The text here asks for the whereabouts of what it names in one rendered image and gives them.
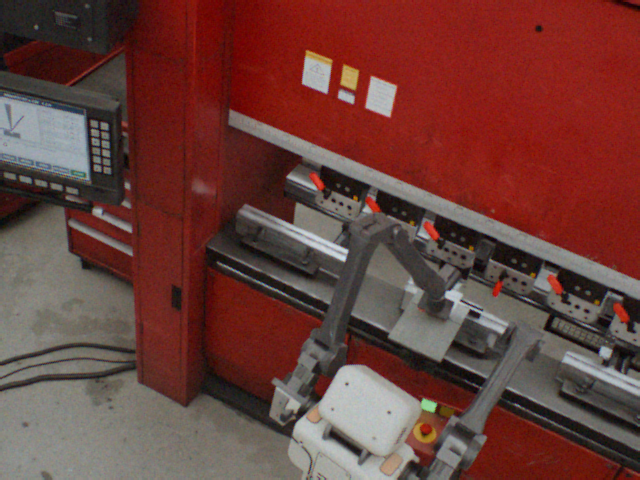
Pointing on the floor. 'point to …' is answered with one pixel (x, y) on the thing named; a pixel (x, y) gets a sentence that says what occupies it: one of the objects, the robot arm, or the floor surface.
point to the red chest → (107, 236)
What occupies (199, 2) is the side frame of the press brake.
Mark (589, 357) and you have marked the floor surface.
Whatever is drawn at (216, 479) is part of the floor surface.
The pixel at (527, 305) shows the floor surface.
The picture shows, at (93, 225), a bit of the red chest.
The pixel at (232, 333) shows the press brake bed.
